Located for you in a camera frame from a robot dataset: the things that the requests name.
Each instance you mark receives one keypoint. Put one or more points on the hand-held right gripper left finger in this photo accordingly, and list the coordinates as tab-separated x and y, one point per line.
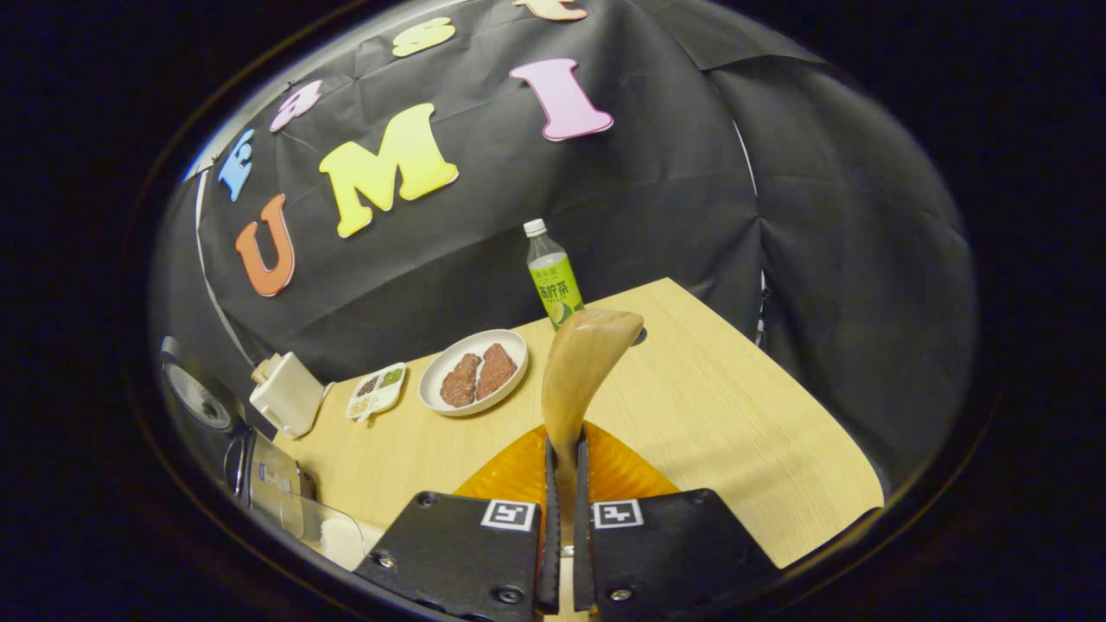
551	553

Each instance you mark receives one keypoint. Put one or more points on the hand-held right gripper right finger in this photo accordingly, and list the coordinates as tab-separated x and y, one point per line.
582	553

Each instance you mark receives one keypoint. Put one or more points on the wooden spoon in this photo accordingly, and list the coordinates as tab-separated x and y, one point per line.
583	371

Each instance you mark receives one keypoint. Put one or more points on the black and silver rice cooker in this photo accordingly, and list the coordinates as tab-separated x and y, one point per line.
268	479

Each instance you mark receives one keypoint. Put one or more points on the brown meat piece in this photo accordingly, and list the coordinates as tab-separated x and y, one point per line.
496	370
460	380

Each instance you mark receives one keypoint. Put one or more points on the white round plate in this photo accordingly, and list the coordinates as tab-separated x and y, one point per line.
432	393

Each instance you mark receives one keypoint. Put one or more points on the white divided bean dish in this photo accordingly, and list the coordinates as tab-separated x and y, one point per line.
378	393

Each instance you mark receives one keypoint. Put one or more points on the green drink bottle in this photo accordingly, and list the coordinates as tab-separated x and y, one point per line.
556	281

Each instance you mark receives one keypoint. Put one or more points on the white toaster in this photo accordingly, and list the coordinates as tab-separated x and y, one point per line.
289	402

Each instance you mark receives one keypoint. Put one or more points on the brown toast slice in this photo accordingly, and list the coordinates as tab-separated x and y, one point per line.
273	363
259	374

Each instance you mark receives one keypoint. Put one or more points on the black backdrop cloth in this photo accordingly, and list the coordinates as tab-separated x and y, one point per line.
691	216

